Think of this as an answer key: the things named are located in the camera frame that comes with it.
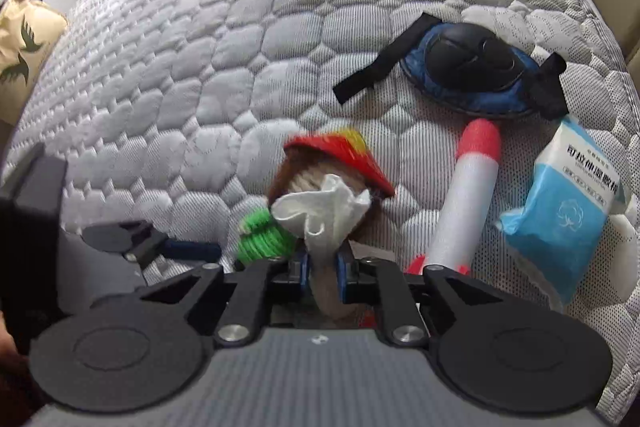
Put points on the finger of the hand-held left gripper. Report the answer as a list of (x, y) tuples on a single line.
[(192, 252)]

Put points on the grey quilted mattress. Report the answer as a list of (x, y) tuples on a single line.
[(200, 57)]

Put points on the yarn doll with red hat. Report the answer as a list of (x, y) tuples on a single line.
[(345, 157)]

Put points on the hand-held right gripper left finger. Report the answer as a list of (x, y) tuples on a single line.
[(301, 271)]

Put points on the white tissue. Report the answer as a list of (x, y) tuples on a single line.
[(320, 212)]

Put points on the beige bag with black print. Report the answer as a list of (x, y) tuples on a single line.
[(25, 57)]

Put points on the red and white foam rocket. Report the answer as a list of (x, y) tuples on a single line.
[(460, 202)]

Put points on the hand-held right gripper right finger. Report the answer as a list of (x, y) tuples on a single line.
[(343, 274)]

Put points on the black and blue knee pad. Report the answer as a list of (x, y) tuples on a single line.
[(465, 57)]

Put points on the blue and white cotton pack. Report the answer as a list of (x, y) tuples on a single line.
[(555, 217)]

